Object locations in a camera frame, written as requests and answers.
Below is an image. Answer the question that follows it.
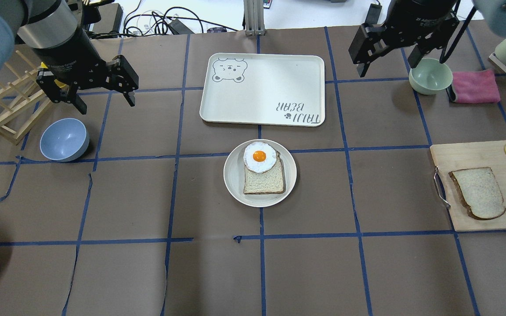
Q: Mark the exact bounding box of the wooden cutting board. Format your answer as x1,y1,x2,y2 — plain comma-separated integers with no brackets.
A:
430,140,506,232

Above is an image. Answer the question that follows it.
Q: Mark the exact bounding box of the bread slice on plate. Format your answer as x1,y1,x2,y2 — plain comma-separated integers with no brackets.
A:
243,152,286,194

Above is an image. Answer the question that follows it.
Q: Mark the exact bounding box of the blue bowl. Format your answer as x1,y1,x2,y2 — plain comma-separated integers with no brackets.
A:
40,118,90,162

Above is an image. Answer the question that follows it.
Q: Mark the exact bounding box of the bread slice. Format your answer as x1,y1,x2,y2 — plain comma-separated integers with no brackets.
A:
448,167,506,220
243,152,286,194

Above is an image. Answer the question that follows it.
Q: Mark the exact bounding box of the black power adapter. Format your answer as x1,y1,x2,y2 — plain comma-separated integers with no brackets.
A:
167,19,194,35

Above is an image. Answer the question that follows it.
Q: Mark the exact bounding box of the white round plate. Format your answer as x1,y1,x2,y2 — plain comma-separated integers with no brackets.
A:
224,139,298,208

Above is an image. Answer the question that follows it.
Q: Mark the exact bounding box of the pink cloth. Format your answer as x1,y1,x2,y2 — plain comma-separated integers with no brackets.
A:
446,69,501,104

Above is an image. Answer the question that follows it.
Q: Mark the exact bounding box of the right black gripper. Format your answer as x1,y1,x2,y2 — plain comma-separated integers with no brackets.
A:
349,0,459,78

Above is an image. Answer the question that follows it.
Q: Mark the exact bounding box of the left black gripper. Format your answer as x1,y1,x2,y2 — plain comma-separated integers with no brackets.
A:
36,33,139,115

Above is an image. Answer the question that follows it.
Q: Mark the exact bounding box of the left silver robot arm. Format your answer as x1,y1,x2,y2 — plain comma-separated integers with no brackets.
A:
0,0,139,114

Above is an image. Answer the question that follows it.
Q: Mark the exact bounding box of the cream bear serving tray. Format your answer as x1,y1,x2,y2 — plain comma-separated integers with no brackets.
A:
199,53,326,127

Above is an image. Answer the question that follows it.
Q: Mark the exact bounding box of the fried egg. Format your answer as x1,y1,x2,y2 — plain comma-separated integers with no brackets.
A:
243,142,277,174

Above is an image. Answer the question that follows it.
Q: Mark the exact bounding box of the wooden dish rack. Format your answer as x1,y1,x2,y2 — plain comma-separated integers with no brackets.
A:
0,45,52,145

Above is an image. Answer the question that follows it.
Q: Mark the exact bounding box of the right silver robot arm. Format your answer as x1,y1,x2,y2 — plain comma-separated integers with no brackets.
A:
349,0,506,77

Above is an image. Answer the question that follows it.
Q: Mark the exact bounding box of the green bowl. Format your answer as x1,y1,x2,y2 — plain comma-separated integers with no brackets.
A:
409,58,453,95

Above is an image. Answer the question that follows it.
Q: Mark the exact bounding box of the aluminium frame post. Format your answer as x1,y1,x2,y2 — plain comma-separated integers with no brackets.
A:
243,0,266,36

